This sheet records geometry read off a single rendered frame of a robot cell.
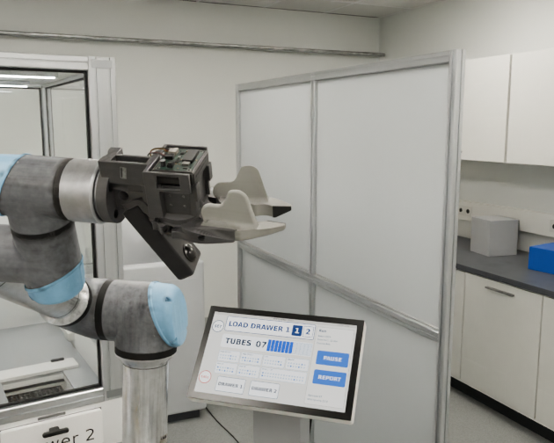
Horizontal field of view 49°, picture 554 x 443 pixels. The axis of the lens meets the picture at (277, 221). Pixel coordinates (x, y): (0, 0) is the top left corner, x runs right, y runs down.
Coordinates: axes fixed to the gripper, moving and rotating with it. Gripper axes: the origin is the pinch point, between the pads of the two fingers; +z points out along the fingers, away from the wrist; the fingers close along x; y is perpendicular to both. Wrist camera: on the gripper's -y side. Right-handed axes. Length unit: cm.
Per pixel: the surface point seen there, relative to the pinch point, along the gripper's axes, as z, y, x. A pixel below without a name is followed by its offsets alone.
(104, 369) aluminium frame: -70, -102, 64
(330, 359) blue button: -1, -98, 76
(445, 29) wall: 46, -106, 465
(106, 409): -69, -114, 58
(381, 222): 10, -103, 162
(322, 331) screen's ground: -5, -95, 84
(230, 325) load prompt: -35, -99, 86
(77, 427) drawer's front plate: -74, -114, 50
